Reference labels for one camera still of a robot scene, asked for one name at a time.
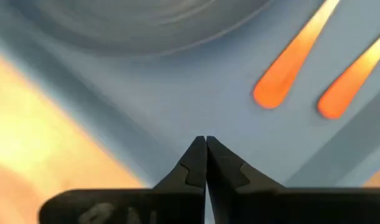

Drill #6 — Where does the fork with orange handle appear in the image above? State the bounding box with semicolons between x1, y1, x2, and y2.
251;0;342;110

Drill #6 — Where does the light blue plastic tray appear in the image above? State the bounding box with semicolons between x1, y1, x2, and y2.
0;0;380;200

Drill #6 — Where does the spoon with orange handle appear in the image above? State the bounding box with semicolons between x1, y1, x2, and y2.
316;27;380;121

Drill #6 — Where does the dark blue round plate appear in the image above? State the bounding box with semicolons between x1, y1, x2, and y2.
7;0;273;58

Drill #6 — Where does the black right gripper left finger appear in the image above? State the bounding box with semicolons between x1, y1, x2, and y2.
39;136;207;224

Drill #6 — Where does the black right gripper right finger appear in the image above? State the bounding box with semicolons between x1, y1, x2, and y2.
206;136;380;224

